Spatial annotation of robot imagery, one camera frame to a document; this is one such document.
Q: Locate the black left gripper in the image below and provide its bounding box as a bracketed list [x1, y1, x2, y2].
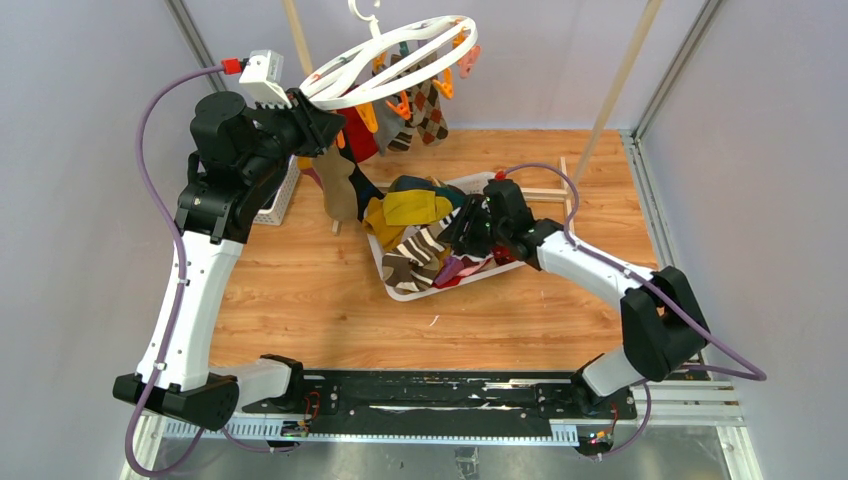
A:
[241, 87, 345, 185]

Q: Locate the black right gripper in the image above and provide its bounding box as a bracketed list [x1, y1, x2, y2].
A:
[438, 197, 510, 259]

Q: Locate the brown white striped sock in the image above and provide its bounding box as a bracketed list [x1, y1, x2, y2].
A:
[382, 224, 451, 292]

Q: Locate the tan brown sock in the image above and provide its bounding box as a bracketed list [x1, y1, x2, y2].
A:
[312, 146, 358, 222]

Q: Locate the white round clip hanger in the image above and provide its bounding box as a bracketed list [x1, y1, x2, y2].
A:
[300, 1, 482, 130]

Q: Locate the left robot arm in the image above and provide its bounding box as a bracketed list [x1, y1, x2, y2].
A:
[112, 88, 346, 431]

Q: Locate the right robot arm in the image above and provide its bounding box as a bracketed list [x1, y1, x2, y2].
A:
[438, 179, 709, 417]

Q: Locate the purple maroon mustard hanging sock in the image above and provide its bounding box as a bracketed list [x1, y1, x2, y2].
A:
[296, 156, 324, 190]

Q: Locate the red sock in basket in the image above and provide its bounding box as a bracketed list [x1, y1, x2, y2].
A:
[436, 246, 522, 289]

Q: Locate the purple sock in basket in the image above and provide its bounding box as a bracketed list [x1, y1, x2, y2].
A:
[432, 256, 465, 288]

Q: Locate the red hanging sock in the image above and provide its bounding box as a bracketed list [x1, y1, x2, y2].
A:
[337, 107, 378, 163]

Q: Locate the mustard yellow sock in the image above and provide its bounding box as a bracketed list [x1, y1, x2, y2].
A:
[362, 189, 455, 251]

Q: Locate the small white perforated basket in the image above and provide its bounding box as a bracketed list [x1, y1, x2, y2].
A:
[253, 157, 300, 226]

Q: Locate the argyle brown hanging sock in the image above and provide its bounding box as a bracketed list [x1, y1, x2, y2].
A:
[406, 79, 449, 146]

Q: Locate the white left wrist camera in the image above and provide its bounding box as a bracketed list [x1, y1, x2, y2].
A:
[239, 49, 292, 110]

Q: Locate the wooden hanger stand frame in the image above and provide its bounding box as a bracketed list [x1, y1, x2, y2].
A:
[283, 0, 670, 245]

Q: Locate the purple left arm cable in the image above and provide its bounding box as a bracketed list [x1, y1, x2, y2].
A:
[123, 64, 293, 480]

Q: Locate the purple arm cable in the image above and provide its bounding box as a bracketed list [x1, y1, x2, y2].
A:
[503, 162, 768, 460]
[123, 64, 293, 480]

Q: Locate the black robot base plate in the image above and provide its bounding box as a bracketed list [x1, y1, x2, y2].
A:
[244, 369, 637, 440]

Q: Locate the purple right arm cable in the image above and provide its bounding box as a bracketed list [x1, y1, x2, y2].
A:
[503, 162, 768, 460]

